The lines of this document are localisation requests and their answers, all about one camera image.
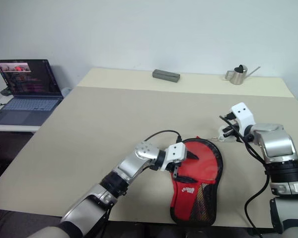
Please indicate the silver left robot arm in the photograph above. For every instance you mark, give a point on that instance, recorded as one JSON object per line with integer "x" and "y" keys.
{"x": 129, "y": 166}

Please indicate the open dark laptop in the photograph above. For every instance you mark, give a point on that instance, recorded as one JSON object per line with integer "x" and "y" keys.
{"x": 27, "y": 106}

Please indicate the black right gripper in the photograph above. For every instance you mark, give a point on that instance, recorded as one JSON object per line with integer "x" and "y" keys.
{"x": 234, "y": 129}

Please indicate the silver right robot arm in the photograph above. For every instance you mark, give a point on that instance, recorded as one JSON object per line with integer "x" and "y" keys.
{"x": 275, "y": 141}

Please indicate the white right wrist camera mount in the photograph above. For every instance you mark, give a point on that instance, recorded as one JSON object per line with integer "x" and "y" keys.
{"x": 243, "y": 116}

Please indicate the small dark green device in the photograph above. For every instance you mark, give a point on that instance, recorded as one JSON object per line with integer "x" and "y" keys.
{"x": 6, "y": 91}

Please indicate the white side table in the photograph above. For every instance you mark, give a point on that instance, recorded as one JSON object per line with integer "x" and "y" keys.
{"x": 12, "y": 128}

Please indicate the black and red paddle case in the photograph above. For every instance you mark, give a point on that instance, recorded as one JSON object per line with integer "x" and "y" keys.
{"x": 186, "y": 198}

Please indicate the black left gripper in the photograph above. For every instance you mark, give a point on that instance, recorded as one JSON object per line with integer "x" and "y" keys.
{"x": 175, "y": 166}

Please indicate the grey rectangular block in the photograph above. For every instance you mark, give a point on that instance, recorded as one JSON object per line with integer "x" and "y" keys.
{"x": 166, "y": 75}

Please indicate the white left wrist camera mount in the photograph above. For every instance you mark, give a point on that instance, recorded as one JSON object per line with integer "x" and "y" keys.
{"x": 176, "y": 151}

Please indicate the red table tennis paddle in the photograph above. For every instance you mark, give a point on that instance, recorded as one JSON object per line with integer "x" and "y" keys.
{"x": 203, "y": 158}

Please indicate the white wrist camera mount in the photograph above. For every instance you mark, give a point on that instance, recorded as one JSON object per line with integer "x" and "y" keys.
{"x": 176, "y": 151}
{"x": 243, "y": 116}

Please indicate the small metal watering can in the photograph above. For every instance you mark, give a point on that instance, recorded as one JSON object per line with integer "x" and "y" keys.
{"x": 238, "y": 77}

